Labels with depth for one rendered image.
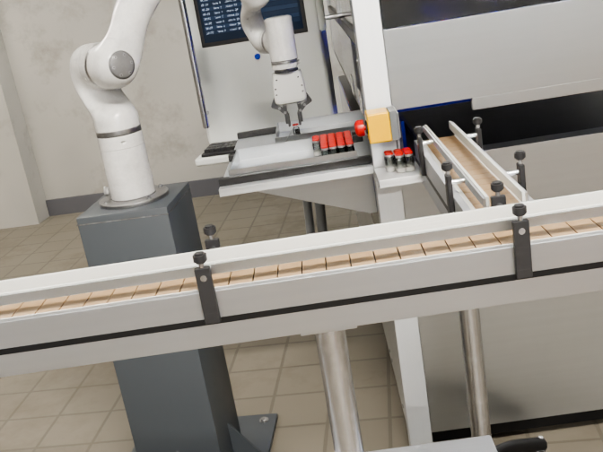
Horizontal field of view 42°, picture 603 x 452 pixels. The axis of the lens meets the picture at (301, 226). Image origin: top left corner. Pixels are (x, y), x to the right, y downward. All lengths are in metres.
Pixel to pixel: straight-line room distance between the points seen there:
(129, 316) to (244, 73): 1.85
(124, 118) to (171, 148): 3.48
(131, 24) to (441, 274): 1.20
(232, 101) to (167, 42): 2.49
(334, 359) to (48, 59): 4.66
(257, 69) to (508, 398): 1.49
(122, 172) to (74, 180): 3.74
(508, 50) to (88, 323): 1.22
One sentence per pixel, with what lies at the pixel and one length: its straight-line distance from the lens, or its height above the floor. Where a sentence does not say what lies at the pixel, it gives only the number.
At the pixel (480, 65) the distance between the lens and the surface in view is 1.97.
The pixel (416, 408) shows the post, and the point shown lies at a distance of 2.25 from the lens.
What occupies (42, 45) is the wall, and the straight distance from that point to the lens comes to 5.73.
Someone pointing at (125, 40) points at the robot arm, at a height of 1.28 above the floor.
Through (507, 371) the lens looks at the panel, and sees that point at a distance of 2.25.
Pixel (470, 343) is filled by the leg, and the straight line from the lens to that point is 1.93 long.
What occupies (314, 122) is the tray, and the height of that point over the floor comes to 0.90.
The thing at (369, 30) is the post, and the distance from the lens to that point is 1.92.
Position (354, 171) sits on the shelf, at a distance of 1.99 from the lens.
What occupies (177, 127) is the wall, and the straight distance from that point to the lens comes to 5.51.
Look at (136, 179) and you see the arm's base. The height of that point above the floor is 0.92.
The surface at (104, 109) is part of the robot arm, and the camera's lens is 2.10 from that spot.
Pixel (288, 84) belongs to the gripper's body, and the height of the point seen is 1.06.
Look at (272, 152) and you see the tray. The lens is 2.29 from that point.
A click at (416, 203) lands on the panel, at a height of 0.77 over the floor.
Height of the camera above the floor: 1.36
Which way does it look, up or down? 18 degrees down
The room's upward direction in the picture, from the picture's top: 9 degrees counter-clockwise
